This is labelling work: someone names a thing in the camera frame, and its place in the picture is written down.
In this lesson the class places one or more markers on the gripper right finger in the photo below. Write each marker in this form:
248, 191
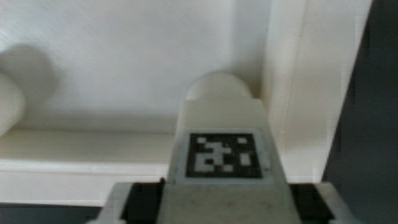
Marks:
319, 204

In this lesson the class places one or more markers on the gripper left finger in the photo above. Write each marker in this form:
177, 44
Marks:
131, 205

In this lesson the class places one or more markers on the white leg with tag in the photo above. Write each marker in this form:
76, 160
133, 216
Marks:
225, 186

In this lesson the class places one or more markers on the white square tabletop part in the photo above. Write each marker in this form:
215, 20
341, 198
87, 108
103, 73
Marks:
101, 58

